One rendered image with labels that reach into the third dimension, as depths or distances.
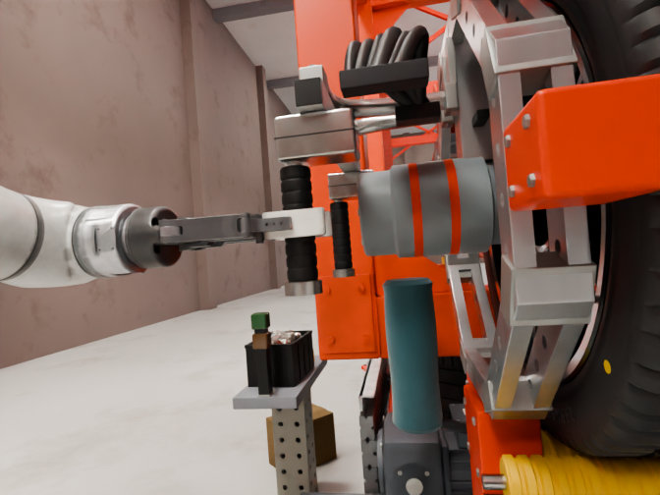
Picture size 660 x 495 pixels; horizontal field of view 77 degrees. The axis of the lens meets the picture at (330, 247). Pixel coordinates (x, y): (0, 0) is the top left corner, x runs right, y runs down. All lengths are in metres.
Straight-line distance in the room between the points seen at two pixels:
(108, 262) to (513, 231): 0.43
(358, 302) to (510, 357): 0.67
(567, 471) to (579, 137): 0.39
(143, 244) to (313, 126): 0.23
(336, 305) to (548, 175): 0.84
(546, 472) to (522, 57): 0.43
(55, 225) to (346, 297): 0.71
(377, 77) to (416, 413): 0.54
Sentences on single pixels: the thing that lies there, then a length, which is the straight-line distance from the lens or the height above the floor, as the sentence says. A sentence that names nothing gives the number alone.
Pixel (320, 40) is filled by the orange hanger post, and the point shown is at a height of 1.36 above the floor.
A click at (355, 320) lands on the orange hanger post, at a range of 1.08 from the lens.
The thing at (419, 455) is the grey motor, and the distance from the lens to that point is 0.95.
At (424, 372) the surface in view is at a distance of 0.74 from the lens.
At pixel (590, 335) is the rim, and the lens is 0.48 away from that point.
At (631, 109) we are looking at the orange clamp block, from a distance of 0.32.
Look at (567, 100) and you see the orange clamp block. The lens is 0.31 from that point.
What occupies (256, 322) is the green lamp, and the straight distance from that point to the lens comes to 1.07.
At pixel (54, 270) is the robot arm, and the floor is 0.80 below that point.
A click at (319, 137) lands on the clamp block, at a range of 0.47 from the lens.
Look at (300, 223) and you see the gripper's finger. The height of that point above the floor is 0.83.
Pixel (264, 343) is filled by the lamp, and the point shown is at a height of 0.59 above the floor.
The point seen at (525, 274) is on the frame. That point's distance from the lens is 0.38.
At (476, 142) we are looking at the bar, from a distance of 0.64.
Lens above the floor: 0.79
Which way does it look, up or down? 1 degrees up
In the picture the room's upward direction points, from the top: 4 degrees counter-clockwise
